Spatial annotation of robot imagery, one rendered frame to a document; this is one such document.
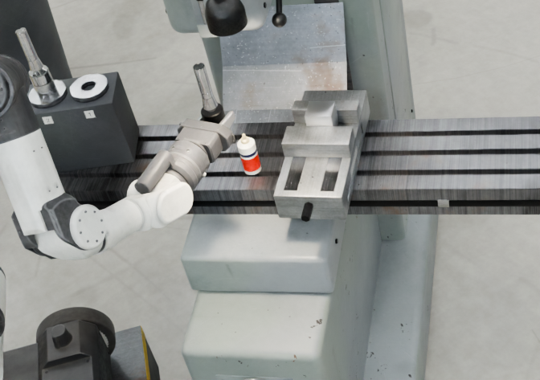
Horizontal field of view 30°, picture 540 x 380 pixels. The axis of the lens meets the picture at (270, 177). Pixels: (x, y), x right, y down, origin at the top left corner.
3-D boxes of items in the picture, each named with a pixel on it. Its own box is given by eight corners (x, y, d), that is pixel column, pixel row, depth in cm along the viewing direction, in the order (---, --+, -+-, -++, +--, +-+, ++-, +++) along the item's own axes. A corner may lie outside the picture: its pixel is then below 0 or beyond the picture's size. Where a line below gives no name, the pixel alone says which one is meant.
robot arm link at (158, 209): (197, 209, 197) (154, 234, 186) (161, 206, 202) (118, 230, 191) (191, 177, 195) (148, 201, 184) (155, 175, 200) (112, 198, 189)
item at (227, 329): (354, 500, 255) (318, 360, 214) (233, 491, 263) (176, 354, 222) (385, 258, 310) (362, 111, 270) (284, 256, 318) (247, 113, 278)
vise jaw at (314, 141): (351, 157, 217) (348, 144, 215) (284, 157, 222) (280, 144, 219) (355, 139, 221) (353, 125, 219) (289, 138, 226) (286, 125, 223)
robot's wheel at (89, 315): (51, 379, 263) (24, 333, 249) (51, 364, 266) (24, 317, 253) (125, 359, 263) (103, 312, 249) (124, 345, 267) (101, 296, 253)
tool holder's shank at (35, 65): (29, 70, 230) (12, 30, 222) (42, 64, 231) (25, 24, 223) (33, 76, 228) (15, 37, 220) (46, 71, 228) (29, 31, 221)
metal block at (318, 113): (334, 136, 222) (331, 116, 218) (308, 136, 224) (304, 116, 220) (338, 120, 226) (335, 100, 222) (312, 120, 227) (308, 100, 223)
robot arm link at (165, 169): (207, 186, 201) (180, 226, 195) (165, 184, 207) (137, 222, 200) (185, 144, 195) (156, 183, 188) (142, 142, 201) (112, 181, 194)
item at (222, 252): (336, 295, 226) (328, 259, 218) (189, 292, 235) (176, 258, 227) (361, 144, 260) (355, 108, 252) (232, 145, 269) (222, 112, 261)
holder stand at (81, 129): (134, 162, 240) (110, 99, 227) (47, 174, 243) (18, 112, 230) (140, 129, 249) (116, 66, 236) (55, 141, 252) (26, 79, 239)
